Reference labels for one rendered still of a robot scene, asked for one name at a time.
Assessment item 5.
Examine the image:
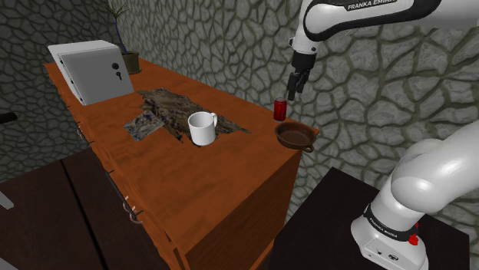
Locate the dark robot stand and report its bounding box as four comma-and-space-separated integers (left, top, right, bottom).
268, 166, 471, 270

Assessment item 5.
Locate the orange wooden chest of drawers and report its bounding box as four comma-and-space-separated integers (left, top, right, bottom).
43, 58, 320, 270

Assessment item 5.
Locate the white safe box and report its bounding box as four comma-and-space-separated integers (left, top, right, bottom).
47, 39, 135, 107

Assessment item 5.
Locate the red can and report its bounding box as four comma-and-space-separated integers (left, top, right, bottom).
273, 97, 289, 123

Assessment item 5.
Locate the brown tattered cloth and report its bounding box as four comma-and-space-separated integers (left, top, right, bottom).
137, 87, 251, 144

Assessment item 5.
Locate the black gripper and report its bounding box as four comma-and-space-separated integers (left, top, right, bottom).
286, 50, 317, 103

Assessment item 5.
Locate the brown pan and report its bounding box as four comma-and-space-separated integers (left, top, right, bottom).
274, 120, 318, 153

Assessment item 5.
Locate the white mug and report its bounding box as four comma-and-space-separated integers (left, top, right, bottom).
187, 110, 219, 147

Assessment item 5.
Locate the grey patterned booklet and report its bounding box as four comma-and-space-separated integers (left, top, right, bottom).
124, 109, 166, 143

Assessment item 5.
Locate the potted plant in brown pot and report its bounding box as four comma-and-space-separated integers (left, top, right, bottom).
101, 0, 143, 75

